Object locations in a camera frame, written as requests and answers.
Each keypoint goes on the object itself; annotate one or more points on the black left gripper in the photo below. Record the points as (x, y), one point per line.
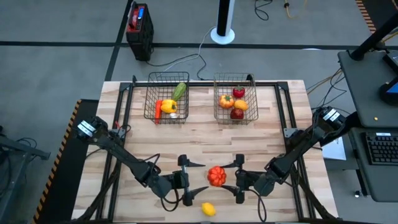
(169, 185)

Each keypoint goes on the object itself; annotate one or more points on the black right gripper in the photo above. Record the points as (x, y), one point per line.
(255, 182)

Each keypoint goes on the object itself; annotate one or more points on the white garlic bulb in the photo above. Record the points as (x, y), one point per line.
(174, 115)

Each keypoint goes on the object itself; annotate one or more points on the dark red apple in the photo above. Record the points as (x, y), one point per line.
(237, 114)

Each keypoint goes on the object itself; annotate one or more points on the orange carrot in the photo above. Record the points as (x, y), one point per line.
(158, 111)

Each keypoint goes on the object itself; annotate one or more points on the yellow-orange mango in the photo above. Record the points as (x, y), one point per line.
(241, 105)

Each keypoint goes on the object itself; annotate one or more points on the yellow bell pepper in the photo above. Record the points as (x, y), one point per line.
(168, 106)

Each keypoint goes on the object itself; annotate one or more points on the orange persimmon with green calyx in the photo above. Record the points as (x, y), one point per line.
(226, 101)

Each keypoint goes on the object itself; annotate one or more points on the red strawberry with green top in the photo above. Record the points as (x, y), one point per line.
(238, 91)

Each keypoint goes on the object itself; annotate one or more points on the pale green cucumber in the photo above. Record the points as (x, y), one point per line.
(179, 91)

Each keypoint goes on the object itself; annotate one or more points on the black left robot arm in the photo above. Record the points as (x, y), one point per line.
(124, 155)

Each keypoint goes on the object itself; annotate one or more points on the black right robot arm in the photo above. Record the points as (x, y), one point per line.
(298, 149)

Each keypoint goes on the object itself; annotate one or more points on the yellow lemon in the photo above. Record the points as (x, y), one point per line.
(208, 209)

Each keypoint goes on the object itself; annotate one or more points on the white paper sheet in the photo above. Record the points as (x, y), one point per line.
(335, 151)

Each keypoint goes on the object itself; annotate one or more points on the black platform with hazard stripes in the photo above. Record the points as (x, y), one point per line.
(382, 12)
(62, 186)

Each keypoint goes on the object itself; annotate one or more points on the black keyboard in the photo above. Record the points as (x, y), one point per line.
(384, 149)

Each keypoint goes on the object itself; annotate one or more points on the grey desk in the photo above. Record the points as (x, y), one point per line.
(360, 93)

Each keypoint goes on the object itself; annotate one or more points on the red and black case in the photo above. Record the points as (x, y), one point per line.
(140, 34)

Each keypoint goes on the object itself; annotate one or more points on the black pole white round base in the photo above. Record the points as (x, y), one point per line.
(225, 18)

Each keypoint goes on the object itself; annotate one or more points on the black floor stand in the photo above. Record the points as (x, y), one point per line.
(25, 149)

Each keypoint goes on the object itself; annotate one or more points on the black round monitor base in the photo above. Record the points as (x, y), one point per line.
(388, 96)

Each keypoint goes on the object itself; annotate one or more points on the black slanted pole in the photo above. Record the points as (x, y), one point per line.
(373, 39)

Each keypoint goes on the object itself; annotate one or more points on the black table frame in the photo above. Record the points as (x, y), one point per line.
(202, 84)

